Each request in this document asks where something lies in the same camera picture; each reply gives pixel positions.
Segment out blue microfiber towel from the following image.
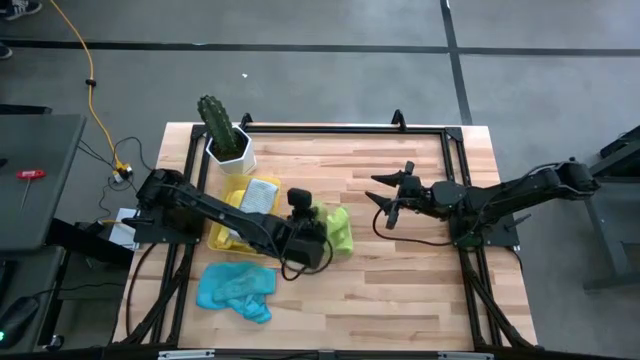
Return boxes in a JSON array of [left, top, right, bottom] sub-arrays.
[[195, 261, 277, 325]]

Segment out green microfiber towel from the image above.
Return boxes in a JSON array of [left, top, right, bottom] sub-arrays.
[[312, 199, 355, 257]]

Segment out black floor cables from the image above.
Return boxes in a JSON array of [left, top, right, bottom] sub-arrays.
[[77, 135, 151, 221]]

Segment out black computer mouse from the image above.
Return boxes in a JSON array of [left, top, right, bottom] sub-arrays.
[[0, 296, 40, 350]]

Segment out grey desk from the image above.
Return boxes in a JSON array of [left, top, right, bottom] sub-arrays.
[[0, 113, 87, 253]]

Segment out orange extension cable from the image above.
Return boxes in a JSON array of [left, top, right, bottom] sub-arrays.
[[48, 0, 124, 169]]

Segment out black aluminium table frame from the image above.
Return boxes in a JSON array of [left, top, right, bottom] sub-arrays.
[[112, 108, 539, 360]]

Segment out translucent yellow plastic tray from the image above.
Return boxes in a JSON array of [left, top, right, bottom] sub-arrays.
[[207, 173, 283, 256]]

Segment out silver frame bracket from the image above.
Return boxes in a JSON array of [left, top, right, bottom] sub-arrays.
[[437, 351, 495, 360], [157, 349, 216, 359]]

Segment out grey metal stand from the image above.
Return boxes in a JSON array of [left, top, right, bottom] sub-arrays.
[[569, 124, 640, 291]]

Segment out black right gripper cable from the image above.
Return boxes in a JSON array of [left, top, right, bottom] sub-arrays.
[[372, 199, 454, 247]]

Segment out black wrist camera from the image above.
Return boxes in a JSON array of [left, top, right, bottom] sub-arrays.
[[404, 182, 425, 204], [287, 187, 315, 220]]

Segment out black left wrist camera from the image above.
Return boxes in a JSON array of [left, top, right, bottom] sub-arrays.
[[287, 187, 315, 220]]

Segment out dark desk surface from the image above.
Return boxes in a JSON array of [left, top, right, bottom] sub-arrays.
[[0, 245, 66, 354]]

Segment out yellow microfiber towel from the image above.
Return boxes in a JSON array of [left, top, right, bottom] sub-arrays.
[[214, 188, 247, 251]]

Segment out yellow power plug block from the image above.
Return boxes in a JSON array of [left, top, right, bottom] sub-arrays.
[[111, 160, 134, 184]]

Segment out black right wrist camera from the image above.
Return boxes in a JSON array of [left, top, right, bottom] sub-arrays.
[[404, 182, 425, 204]]

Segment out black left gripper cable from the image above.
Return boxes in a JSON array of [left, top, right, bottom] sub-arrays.
[[278, 234, 335, 281]]

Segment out grey microfiber towel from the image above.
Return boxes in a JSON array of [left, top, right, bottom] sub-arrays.
[[238, 178, 280, 216]]

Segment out red-handled hex key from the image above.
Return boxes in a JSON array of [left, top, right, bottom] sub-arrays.
[[15, 169, 48, 210]]

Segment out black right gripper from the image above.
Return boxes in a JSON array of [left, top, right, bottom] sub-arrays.
[[364, 160, 427, 231]]

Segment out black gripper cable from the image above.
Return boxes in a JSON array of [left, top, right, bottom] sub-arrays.
[[278, 234, 335, 281], [372, 199, 454, 247]]

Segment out white paper sheet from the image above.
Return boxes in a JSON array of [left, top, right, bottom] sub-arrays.
[[106, 207, 140, 250]]

